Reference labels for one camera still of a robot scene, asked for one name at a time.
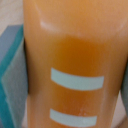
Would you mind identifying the gripper grey green-padded left finger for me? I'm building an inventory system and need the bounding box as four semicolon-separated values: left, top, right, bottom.
0;25;28;128

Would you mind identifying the gripper grey green-padded right finger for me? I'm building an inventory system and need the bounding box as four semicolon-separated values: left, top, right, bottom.
116;69;128;128

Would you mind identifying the yellow toy bread loaf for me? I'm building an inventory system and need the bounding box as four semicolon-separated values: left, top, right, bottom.
23;0;128;128

